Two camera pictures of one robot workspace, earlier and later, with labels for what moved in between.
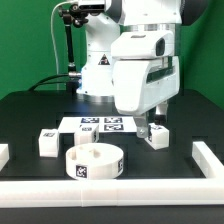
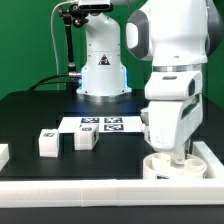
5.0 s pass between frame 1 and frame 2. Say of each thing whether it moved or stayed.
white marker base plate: stayed
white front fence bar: stayed
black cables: stayed
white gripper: moved
